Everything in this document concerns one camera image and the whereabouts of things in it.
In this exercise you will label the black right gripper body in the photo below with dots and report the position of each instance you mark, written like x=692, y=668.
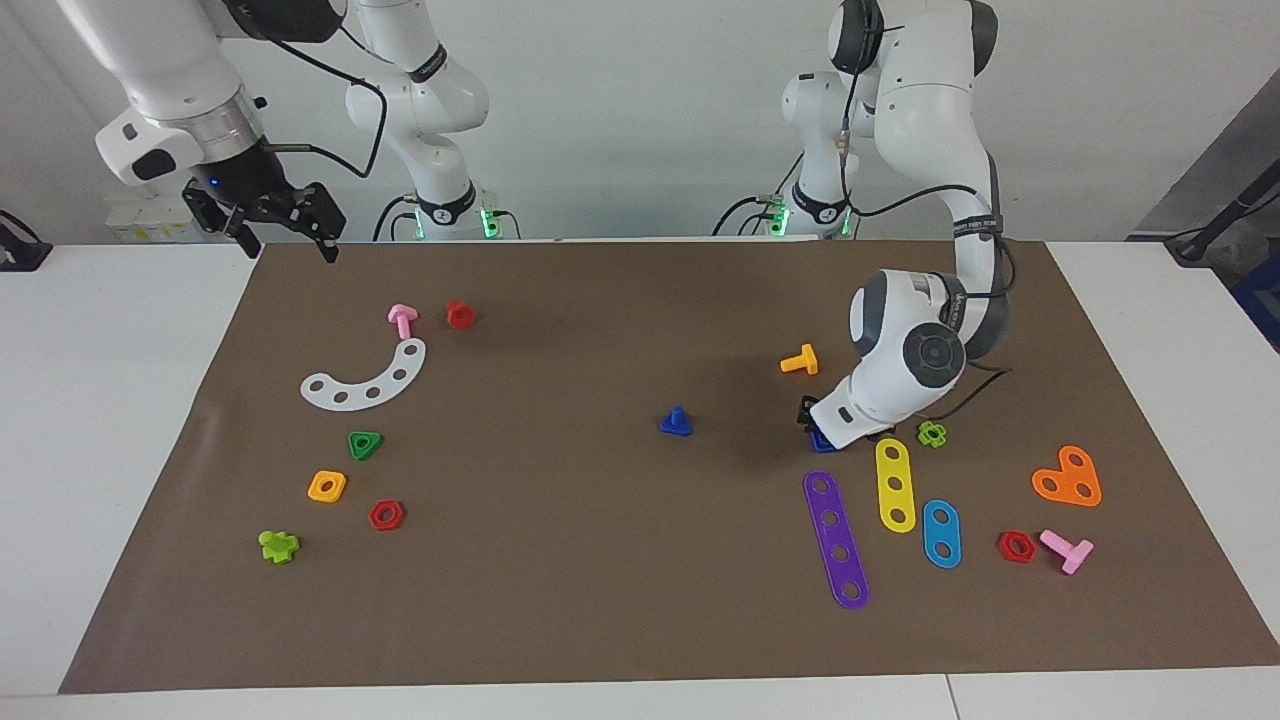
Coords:
x=250, y=180

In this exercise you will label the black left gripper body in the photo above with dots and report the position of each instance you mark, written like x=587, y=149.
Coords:
x=812, y=408

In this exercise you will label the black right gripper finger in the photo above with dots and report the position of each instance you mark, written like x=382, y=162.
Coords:
x=210, y=210
x=325, y=215

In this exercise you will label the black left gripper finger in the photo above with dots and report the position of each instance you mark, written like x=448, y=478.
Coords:
x=807, y=427

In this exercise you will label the blue square toy nut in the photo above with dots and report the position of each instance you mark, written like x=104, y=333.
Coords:
x=822, y=444

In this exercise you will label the blue triangle-head toy bolt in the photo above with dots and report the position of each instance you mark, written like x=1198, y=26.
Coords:
x=676, y=427

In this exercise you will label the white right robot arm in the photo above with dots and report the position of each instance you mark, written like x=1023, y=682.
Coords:
x=170, y=60

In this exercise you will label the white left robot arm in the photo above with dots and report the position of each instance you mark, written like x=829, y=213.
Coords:
x=920, y=120

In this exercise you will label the orange plastic toy bolt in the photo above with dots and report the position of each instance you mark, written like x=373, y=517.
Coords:
x=800, y=362

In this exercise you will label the translucent plastic box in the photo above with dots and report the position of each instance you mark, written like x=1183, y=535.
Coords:
x=135, y=225

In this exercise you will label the yellow three-hole toy plate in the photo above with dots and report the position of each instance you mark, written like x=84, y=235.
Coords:
x=894, y=470

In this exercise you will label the lime green cross nut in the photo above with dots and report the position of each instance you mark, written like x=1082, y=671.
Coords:
x=922, y=432

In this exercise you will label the purple four-hole toy plate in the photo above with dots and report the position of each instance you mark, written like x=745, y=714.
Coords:
x=837, y=538

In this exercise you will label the pink plastic toy bolt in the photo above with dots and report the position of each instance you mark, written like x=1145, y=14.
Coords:
x=403, y=318
x=1070, y=553

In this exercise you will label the red hexagonal toy bolt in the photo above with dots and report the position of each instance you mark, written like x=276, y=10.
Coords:
x=460, y=316

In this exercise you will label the blue two-hole toy plate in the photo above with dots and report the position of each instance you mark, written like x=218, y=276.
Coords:
x=940, y=534

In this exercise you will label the white curved five-hole plate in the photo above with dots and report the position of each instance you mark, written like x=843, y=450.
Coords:
x=386, y=383

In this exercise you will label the black clamp stand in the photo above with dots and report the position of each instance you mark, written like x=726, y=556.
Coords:
x=20, y=255

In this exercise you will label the green triangle toy nut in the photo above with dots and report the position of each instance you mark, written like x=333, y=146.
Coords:
x=353, y=437

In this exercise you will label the red hexagonal toy nut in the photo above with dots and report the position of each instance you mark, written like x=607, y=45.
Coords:
x=375, y=516
x=1004, y=547

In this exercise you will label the brown table mat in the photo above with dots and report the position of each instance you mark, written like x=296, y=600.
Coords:
x=600, y=560

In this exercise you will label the orange three-hole angled plate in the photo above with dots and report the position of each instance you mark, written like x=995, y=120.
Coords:
x=1068, y=480

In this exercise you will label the orange square toy nut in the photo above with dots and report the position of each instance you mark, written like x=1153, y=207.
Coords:
x=314, y=492

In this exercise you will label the lime green cross bolt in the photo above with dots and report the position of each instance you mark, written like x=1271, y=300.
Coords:
x=278, y=548

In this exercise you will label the black pole stand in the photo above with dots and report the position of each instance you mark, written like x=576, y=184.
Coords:
x=1195, y=245

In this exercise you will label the blue box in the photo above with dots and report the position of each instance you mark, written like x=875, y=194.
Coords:
x=1262, y=300

